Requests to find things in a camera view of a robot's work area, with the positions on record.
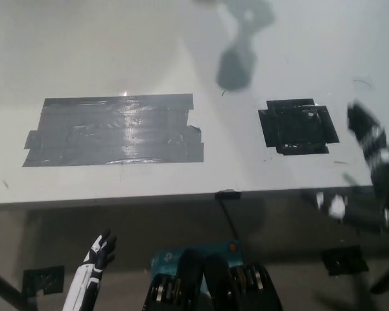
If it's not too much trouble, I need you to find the dark metal table leg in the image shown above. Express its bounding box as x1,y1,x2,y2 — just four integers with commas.
0,262,32,311

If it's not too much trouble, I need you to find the black tape square patch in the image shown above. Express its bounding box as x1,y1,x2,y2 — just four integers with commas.
257,98,340,156

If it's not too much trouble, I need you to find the grey duct tape patch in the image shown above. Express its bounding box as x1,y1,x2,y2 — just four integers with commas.
21,93,205,168

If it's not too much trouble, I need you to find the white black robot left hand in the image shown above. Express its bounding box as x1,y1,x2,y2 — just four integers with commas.
62,228,118,311

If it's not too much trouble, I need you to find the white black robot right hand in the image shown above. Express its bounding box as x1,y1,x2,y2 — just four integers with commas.
346,100,389,182

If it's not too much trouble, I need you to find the teal router box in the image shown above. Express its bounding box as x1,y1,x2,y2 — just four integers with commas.
150,238,244,281

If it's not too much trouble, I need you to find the black cable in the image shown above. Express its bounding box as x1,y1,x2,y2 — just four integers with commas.
219,198,240,241

